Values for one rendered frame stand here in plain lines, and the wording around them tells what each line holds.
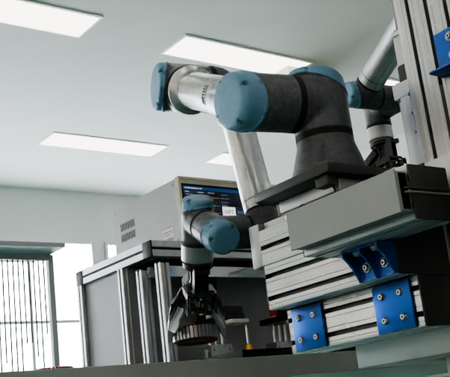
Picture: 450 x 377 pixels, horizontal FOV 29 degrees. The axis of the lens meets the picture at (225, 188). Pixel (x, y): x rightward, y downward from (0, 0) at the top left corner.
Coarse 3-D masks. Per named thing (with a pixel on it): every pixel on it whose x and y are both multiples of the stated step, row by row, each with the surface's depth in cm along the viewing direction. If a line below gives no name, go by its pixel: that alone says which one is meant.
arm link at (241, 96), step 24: (168, 72) 201; (192, 72) 198; (216, 72) 207; (240, 72) 166; (168, 96) 199; (192, 96) 190; (216, 96) 171; (240, 96) 164; (264, 96) 164; (288, 96) 166; (240, 120) 165; (264, 120) 165; (288, 120) 167
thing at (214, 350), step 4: (220, 344) 245; (224, 344) 246; (228, 344) 247; (204, 348) 245; (208, 348) 244; (212, 348) 243; (216, 348) 244; (220, 348) 245; (224, 348) 245; (228, 348) 246; (204, 352) 245; (212, 352) 243; (216, 352) 243; (220, 352) 244; (224, 352) 245; (228, 352) 246; (204, 356) 245; (212, 356) 242
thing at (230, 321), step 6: (228, 306) 241; (234, 306) 242; (240, 306) 244; (228, 312) 240; (234, 312) 242; (240, 312) 243; (210, 318) 244; (228, 318) 240; (234, 318) 241; (240, 318) 242; (228, 324) 240; (222, 336) 249; (216, 342) 247; (222, 342) 248
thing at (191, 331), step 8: (184, 328) 203; (192, 328) 203; (200, 328) 203; (208, 328) 204; (216, 328) 206; (176, 336) 205; (184, 336) 203; (192, 336) 202; (200, 336) 202; (208, 336) 203; (216, 336) 205; (176, 344) 206; (184, 344) 210; (192, 344) 211; (200, 344) 211
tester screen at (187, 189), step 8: (184, 192) 254; (192, 192) 255; (200, 192) 257; (208, 192) 259; (216, 192) 261; (224, 192) 263; (232, 192) 265; (216, 200) 260; (224, 200) 262; (232, 200) 264; (240, 200) 266; (216, 208) 259
